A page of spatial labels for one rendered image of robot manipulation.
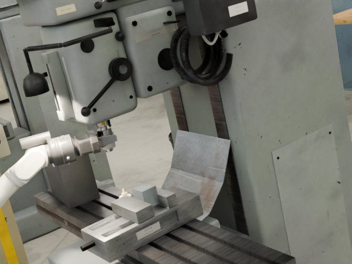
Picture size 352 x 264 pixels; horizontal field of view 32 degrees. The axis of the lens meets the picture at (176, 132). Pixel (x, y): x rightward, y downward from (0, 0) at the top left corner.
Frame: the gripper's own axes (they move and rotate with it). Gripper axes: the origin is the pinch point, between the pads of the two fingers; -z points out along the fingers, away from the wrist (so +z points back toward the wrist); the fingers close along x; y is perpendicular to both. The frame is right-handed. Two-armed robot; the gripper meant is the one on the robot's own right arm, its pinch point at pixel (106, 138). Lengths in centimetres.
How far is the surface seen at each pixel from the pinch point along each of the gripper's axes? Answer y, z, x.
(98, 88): -18.2, -0.4, -10.4
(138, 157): 122, -62, 362
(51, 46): -34.4, 10.4, -19.6
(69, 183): 18.3, 14.4, 22.0
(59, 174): 14.1, 16.8, 22.0
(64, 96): -17.6, 9.8, -5.4
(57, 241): 124, 28, 226
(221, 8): -34, -37, -26
